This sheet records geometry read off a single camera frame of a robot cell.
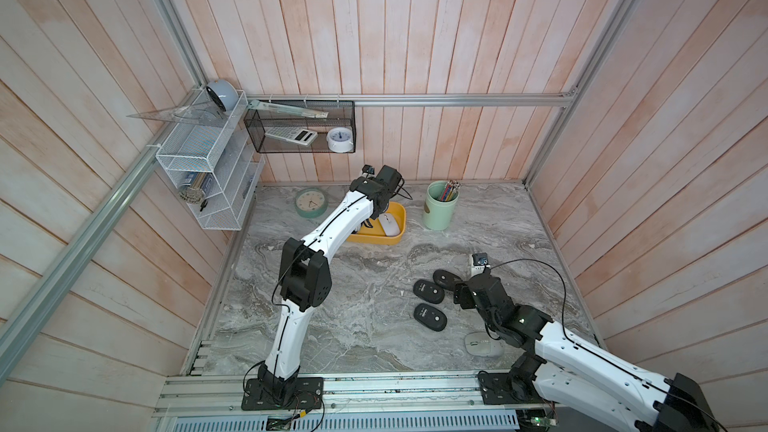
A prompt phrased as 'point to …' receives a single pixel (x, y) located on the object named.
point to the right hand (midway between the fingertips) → (466, 276)
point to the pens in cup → (450, 191)
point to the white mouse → (389, 224)
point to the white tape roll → (340, 139)
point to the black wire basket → (302, 126)
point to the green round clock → (311, 202)
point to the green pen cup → (438, 214)
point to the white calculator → (299, 136)
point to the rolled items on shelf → (197, 186)
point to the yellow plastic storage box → (376, 233)
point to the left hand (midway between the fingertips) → (355, 206)
